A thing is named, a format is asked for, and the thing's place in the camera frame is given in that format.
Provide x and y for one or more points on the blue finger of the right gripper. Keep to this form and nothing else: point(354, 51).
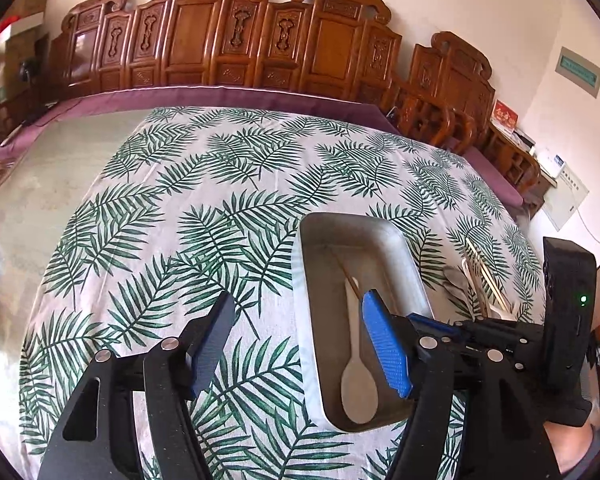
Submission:
point(433, 328)

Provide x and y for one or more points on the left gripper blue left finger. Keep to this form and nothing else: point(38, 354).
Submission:
point(205, 343)

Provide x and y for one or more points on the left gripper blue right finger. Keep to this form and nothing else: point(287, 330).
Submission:
point(390, 354)

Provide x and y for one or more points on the metal spoon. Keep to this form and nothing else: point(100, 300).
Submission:
point(457, 286)

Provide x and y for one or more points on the white plastic rice paddle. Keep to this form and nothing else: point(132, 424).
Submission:
point(503, 317)

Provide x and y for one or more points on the brown wooden chopstick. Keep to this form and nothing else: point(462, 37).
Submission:
point(347, 275)

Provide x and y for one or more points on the metal fork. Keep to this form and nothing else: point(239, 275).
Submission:
point(474, 281)

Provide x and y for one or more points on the light bamboo chopstick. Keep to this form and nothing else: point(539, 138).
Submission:
point(497, 301)

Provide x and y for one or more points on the person's right hand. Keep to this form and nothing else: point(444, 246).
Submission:
point(569, 443)

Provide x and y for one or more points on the grey metal rectangular tray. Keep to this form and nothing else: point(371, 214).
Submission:
point(376, 254)

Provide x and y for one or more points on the green leaf pattern tablecloth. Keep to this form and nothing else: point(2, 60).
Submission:
point(198, 200)

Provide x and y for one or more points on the purple armchair cushion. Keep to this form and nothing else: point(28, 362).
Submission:
point(503, 190)

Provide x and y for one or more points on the wooden side table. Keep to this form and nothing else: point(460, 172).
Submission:
point(534, 195)

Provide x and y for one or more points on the red gift box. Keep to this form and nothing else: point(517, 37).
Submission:
point(504, 117)

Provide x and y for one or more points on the carved wooden armchair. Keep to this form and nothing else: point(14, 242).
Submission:
point(447, 102)

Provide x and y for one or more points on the purple bench cushion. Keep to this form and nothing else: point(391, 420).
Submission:
point(367, 115)

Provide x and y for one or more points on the long carved wooden bench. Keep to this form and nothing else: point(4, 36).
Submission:
point(339, 49)

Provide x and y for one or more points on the stacked cardboard boxes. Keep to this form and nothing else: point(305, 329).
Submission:
point(19, 31)

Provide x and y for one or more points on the white wall distribution box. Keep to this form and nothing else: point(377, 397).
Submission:
point(563, 200)

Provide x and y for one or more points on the grey wall electrical panel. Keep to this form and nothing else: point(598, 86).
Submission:
point(579, 70)

